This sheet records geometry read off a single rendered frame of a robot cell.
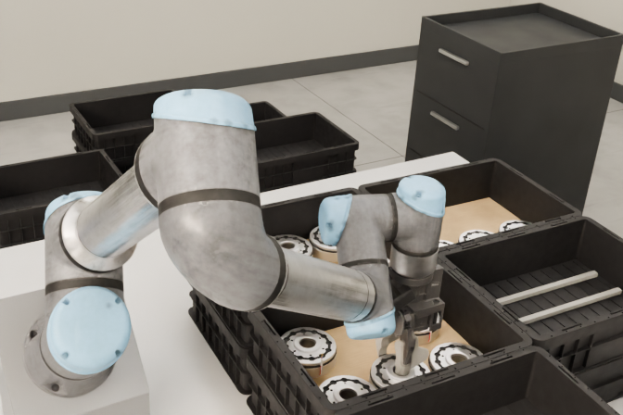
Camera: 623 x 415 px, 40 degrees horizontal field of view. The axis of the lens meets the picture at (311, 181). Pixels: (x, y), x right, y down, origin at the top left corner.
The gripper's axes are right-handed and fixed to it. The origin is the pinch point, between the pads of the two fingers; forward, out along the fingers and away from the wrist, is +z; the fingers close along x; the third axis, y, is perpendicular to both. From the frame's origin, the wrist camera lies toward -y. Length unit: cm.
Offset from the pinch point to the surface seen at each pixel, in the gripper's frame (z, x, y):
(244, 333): 0.8, 19.3, -18.6
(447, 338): 2.0, 4.4, 15.9
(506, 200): 0, 40, 59
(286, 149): 36, 151, 57
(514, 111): 18, 117, 129
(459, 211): 2, 43, 47
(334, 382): -0.8, -0.3, -11.0
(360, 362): 2.0, 5.0, -2.6
